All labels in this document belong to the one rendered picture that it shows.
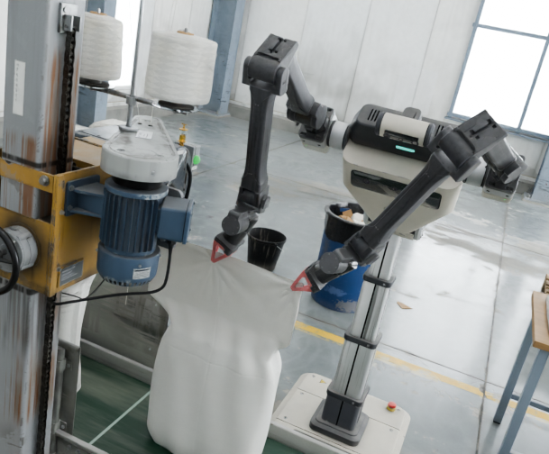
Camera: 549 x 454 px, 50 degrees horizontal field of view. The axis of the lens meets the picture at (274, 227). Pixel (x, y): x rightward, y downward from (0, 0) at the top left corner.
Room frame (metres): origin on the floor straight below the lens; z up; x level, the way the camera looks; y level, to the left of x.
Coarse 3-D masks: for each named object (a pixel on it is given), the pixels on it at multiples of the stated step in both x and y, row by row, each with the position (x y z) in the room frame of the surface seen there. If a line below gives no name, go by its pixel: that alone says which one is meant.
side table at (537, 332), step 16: (544, 304) 2.61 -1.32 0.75; (544, 320) 2.42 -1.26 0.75; (528, 336) 2.70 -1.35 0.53; (544, 336) 2.25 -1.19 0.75; (544, 352) 2.21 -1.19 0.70; (512, 368) 2.72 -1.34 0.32; (512, 384) 2.70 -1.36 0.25; (528, 384) 2.21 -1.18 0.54; (528, 400) 2.20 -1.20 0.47; (496, 416) 2.70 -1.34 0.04; (512, 416) 2.24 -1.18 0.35; (512, 432) 2.21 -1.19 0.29
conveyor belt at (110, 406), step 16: (96, 368) 1.94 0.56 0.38; (112, 368) 1.96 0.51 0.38; (96, 384) 1.85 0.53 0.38; (112, 384) 1.87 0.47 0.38; (128, 384) 1.88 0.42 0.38; (144, 384) 1.91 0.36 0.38; (80, 400) 1.74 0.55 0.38; (96, 400) 1.76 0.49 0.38; (112, 400) 1.77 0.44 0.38; (128, 400) 1.79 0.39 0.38; (144, 400) 1.81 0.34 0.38; (80, 416) 1.66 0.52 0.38; (96, 416) 1.67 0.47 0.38; (112, 416) 1.69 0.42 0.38; (128, 416) 1.71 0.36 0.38; (144, 416) 1.72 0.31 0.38; (80, 432) 1.58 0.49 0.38; (96, 432) 1.60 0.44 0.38; (112, 432) 1.61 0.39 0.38; (128, 432) 1.63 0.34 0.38; (144, 432) 1.64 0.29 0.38; (112, 448) 1.54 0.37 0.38; (128, 448) 1.56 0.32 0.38; (144, 448) 1.57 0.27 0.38; (160, 448) 1.59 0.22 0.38; (272, 448) 1.70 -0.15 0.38; (288, 448) 1.71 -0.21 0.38
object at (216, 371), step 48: (192, 288) 1.66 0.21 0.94; (240, 288) 1.61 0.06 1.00; (288, 288) 1.55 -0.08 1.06; (192, 336) 1.58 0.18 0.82; (240, 336) 1.57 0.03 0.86; (288, 336) 1.54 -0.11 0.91; (192, 384) 1.56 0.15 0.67; (240, 384) 1.51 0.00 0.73; (192, 432) 1.55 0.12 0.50; (240, 432) 1.50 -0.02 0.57
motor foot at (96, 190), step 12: (72, 180) 1.33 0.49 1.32; (84, 180) 1.36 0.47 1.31; (96, 180) 1.41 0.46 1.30; (72, 192) 1.33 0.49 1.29; (84, 192) 1.32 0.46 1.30; (96, 192) 1.33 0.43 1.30; (72, 204) 1.33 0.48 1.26; (84, 204) 1.34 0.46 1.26; (96, 204) 1.33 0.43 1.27; (96, 216) 1.32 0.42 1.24
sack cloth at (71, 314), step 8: (88, 280) 1.81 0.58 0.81; (72, 288) 1.74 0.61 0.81; (80, 288) 1.78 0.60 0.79; (88, 288) 1.83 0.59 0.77; (64, 296) 1.73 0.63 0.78; (72, 296) 1.75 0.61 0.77; (80, 296) 1.78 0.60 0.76; (64, 304) 1.73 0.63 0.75; (72, 304) 1.76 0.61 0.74; (80, 304) 1.79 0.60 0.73; (64, 312) 1.74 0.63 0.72; (72, 312) 1.77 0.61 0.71; (80, 312) 1.81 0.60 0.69; (64, 320) 1.74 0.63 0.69; (72, 320) 1.77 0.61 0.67; (80, 320) 1.82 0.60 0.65; (64, 328) 1.74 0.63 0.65; (72, 328) 1.77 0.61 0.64; (80, 328) 1.84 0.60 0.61; (64, 336) 1.74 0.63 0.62; (72, 336) 1.78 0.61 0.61; (80, 368) 1.85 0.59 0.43; (80, 376) 1.84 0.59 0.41; (80, 384) 1.82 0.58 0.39
